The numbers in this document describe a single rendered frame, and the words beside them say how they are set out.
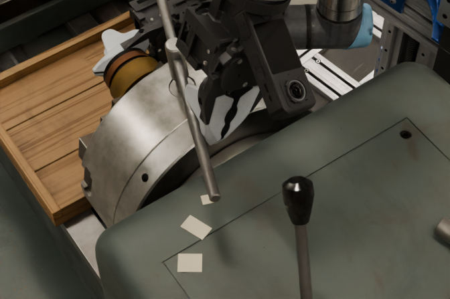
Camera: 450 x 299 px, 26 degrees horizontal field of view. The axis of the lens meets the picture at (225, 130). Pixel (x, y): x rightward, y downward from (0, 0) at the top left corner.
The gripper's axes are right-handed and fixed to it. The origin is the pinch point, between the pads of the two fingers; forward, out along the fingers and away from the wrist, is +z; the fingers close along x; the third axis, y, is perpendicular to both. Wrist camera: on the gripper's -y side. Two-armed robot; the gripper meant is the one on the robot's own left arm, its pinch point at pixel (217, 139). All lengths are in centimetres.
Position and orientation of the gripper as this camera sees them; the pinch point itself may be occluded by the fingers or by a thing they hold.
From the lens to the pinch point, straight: 107.6
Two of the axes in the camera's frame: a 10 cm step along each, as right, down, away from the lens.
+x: -7.8, 2.4, -5.7
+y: -5.6, -6.7, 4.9
